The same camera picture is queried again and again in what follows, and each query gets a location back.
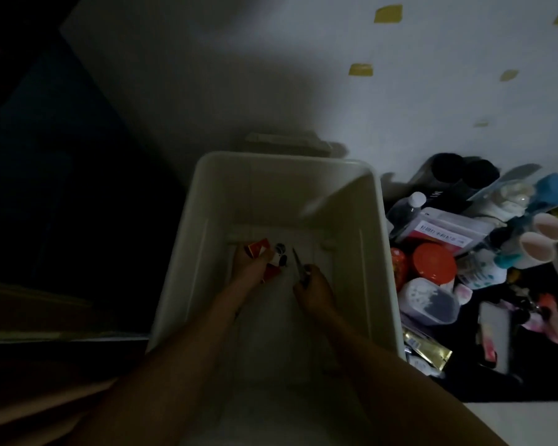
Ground person's left hand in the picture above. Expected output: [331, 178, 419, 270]
[225, 249, 278, 308]

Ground person's right hand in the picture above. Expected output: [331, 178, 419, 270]
[291, 264, 338, 319]

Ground small red box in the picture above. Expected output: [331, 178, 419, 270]
[244, 237, 283, 282]

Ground black scissors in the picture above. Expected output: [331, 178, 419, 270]
[291, 247, 313, 287]

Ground red heart shaped tin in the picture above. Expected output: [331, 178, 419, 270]
[390, 247, 411, 293]

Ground white plastic storage bin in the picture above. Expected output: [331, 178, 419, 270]
[144, 151, 409, 446]

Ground purple packet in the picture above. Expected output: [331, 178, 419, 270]
[402, 320, 440, 342]

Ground clear cotton swab box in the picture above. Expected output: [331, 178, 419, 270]
[397, 277, 461, 326]

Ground orange red round jar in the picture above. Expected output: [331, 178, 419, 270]
[410, 242, 458, 286]

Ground gold foil packet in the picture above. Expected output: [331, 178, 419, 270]
[402, 330, 453, 376]

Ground clear bottle white cap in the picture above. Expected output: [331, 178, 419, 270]
[388, 191, 428, 237]

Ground zip pouch red label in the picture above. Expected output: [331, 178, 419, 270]
[395, 207, 489, 256]

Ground pink white small bottle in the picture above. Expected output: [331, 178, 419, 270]
[453, 282, 474, 306]

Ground white lotion bottle teal cap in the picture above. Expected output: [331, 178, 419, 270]
[455, 251, 521, 291]

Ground phone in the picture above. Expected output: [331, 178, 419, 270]
[476, 300, 511, 373]

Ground cream plush covered bottle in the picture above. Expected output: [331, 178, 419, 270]
[483, 178, 536, 219]

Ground white cup pink inside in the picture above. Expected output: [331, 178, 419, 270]
[532, 212, 558, 243]
[518, 232, 557, 270]

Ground orange hair clip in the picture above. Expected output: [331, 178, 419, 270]
[536, 293, 558, 317]

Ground blue plastic bottle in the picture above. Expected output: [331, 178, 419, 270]
[525, 173, 558, 214]

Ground person's right forearm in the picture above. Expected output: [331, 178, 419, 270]
[314, 308, 508, 446]

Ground person's left forearm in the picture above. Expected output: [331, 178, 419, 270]
[69, 292, 251, 446]

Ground black table countertop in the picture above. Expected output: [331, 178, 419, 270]
[386, 171, 558, 404]

